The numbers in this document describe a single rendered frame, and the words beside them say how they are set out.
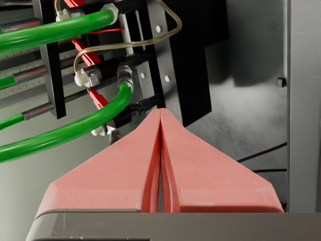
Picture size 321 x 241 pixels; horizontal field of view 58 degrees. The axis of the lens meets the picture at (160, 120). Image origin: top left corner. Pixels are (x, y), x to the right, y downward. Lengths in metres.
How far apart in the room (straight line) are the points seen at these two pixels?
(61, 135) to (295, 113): 0.29
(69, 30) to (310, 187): 0.36
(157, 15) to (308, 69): 0.23
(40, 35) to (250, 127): 0.47
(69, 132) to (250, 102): 0.41
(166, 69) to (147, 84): 0.07
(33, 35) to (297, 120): 0.32
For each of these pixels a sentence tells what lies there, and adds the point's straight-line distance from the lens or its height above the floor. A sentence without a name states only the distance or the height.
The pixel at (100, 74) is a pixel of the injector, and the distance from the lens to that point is 0.43.
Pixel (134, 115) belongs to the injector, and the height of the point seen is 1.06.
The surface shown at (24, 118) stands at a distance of 0.61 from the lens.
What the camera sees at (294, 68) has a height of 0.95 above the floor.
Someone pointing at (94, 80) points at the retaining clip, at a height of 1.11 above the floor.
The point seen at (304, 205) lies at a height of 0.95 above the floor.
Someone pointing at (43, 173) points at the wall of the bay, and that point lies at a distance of 0.76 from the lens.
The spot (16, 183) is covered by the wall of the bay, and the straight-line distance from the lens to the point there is 0.75.
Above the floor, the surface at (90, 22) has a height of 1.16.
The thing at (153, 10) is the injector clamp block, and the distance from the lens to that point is 0.47.
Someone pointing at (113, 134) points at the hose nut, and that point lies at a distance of 0.40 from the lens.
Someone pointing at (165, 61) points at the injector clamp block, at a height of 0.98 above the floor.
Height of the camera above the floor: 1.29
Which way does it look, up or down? 34 degrees down
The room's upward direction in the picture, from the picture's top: 119 degrees counter-clockwise
